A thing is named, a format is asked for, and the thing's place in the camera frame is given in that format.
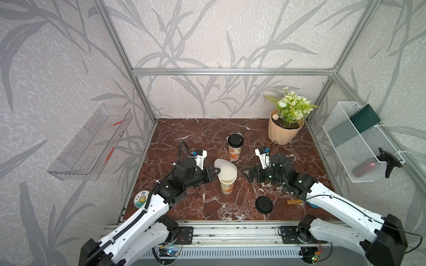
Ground round leak-proof paper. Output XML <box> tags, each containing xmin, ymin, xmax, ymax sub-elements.
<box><xmin>214</xmin><ymin>158</ymin><xmax>238</xmax><ymax>184</ymax></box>

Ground black cup lid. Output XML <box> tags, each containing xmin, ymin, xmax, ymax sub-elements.
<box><xmin>227</xmin><ymin>133</ymin><xmax>244</xmax><ymax>149</ymax></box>
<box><xmin>255</xmin><ymin>196</ymin><xmax>274</xmax><ymax>215</ymax></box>

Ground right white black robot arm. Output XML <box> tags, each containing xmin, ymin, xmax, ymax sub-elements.
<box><xmin>242</xmin><ymin>153</ymin><xmax>408</xmax><ymax>266</ymax></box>

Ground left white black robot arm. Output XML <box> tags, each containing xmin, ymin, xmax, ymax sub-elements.
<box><xmin>78</xmin><ymin>157</ymin><xmax>221</xmax><ymax>266</ymax></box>

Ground pink ribbed flower pot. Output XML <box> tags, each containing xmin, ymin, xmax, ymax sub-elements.
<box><xmin>268</xmin><ymin>109</ymin><xmax>305</xmax><ymax>145</ymax></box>

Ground green white artificial flowers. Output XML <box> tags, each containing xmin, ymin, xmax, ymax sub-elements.
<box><xmin>264</xmin><ymin>86</ymin><xmax>318</xmax><ymax>129</ymax></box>

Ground dark red item in basket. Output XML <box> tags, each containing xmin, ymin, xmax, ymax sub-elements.
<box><xmin>352</xmin><ymin>158</ymin><xmax>377</xmax><ymax>178</ymax></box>

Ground dark green card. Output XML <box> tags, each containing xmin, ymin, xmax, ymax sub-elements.
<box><xmin>349</xmin><ymin>104</ymin><xmax>381</xmax><ymax>134</ymax></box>

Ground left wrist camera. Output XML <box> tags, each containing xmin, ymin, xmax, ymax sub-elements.
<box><xmin>192</xmin><ymin>149</ymin><xmax>207</xmax><ymax>170</ymax></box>

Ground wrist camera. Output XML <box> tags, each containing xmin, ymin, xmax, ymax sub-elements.
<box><xmin>192</xmin><ymin>149</ymin><xmax>207</xmax><ymax>170</ymax></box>
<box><xmin>255</xmin><ymin>147</ymin><xmax>270</xmax><ymax>169</ymax></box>

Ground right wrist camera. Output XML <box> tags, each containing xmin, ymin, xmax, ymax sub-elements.
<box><xmin>255</xmin><ymin>147</ymin><xmax>270</xmax><ymax>169</ymax></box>

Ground wooden handled blue tool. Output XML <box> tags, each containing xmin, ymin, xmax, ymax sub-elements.
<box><xmin>286</xmin><ymin>199</ymin><xmax>319</xmax><ymax>208</ymax></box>

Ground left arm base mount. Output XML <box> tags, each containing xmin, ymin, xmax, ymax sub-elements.
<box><xmin>164</xmin><ymin>226</ymin><xmax>194</xmax><ymax>245</ymax></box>

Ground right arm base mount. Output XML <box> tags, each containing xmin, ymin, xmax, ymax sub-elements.
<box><xmin>278</xmin><ymin>226</ymin><xmax>329</xmax><ymax>247</ymax></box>

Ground white wire mesh basket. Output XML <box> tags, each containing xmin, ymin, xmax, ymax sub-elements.
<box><xmin>322</xmin><ymin>102</ymin><xmax>406</xmax><ymax>183</ymax></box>

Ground clear acrylic wall shelf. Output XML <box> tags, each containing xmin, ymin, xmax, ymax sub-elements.
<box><xmin>47</xmin><ymin>104</ymin><xmax>133</xmax><ymax>181</ymax></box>

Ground black wall clamp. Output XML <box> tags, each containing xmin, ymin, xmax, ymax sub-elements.
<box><xmin>377</xmin><ymin>147</ymin><xmax>403</xmax><ymax>178</ymax></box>

